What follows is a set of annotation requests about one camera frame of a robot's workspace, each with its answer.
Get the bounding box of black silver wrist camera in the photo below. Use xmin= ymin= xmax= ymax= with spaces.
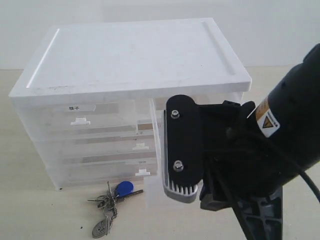
xmin=161 ymin=94 xmax=204 ymax=204

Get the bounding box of key bunch with blue fob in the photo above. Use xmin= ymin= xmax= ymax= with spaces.
xmin=88 ymin=181 xmax=144 ymax=239

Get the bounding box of bottom wide translucent drawer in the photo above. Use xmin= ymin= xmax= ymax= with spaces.
xmin=46 ymin=158 xmax=158 ymax=189

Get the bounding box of translucent white drawer cabinet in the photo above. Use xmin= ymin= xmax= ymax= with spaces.
xmin=9 ymin=18 xmax=252 ymax=175

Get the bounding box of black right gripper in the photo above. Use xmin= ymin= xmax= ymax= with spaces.
xmin=199 ymin=100 xmax=284 ymax=240

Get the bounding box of middle wide translucent drawer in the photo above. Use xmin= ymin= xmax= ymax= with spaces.
xmin=34 ymin=135 xmax=156 ymax=165

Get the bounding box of wide translucent drawer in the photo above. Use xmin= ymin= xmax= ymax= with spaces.
xmin=34 ymin=135 xmax=156 ymax=165
xmin=46 ymin=158 xmax=158 ymax=189

